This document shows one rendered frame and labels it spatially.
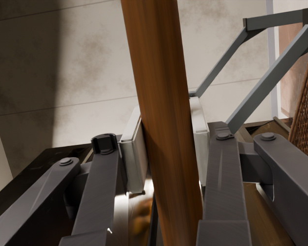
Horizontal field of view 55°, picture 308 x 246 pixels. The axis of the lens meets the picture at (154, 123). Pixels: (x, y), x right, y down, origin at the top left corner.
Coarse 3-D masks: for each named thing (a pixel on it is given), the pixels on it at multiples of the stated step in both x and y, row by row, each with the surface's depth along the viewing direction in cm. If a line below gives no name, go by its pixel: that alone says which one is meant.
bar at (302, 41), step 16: (272, 16) 94; (288, 16) 94; (304, 16) 53; (240, 32) 98; (256, 32) 98; (304, 32) 51; (288, 48) 53; (304, 48) 52; (224, 64) 101; (272, 64) 55; (288, 64) 53; (208, 80) 102; (272, 80) 54; (192, 96) 103; (256, 96) 55; (240, 112) 56
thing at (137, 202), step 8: (152, 184) 128; (128, 192) 91; (152, 192) 124; (128, 200) 89; (136, 200) 98; (144, 200) 108; (152, 200) 120; (128, 208) 87; (136, 208) 95; (144, 208) 105; (128, 216) 85; (136, 216) 93; (144, 216) 102; (128, 224) 83; (136, 224) 91; (144, 224) 99; (128, 232) 81; (136, 232) 88; (144, 232) 96; (128, 240) 80; (136, 240) 86; (144, 240) 94
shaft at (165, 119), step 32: (128, 0) 15; (160, 0) 15; (128, 32) 16; (160, 32) 15; (160, 64) 15; (160, 96) 16; (160, 128) 17; (192, 128) 18; (160, 160) 17; (192, 160) 18; (160, 192) 18; (192, 192) 18; (160, 224) 20; (192, 224) 19
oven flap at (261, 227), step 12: (252, 192) 105; (252, 204) 100; (264, 204) 97; (252, 216) 94; (264, 216) 92; (252, 228) 90; (264, 228) 87; (276, 228) 85; (252, 240) 86; (264, 240) 83; (276, 240) 81; (288, 240) 79
